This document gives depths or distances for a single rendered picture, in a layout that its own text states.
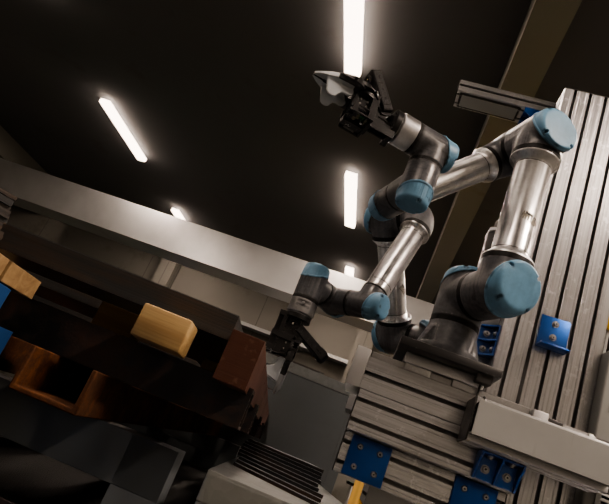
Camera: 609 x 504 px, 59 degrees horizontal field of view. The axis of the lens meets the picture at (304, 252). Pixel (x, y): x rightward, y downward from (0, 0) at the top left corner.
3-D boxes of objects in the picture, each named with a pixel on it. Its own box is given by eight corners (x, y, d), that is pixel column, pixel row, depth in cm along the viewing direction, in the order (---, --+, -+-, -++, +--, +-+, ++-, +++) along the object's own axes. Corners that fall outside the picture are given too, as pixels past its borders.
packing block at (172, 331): (129, 333, 60) (145, 301, 62) (139, 341, 65) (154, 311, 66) (177, 353, 60) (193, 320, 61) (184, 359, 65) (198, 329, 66)
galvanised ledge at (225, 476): (195, 499, 53) (208, 469, 54) (247, 460, 175) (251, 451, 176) (387, 581, 51) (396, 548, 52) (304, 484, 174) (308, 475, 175)
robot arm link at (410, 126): (424, 114, 118) (404, 134, 126) (407, 104, 117) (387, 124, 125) (417, 140, 115) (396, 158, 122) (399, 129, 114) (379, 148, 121)
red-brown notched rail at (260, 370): (211, 377, 61) (233, 328, 63) (253, 424, 213) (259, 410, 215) (244, 390, 60) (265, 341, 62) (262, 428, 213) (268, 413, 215)
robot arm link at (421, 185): (407, 223, 124) (421, 183, 127) (435, 209, 113) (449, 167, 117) (379, 207, 122) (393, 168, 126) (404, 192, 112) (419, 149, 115)
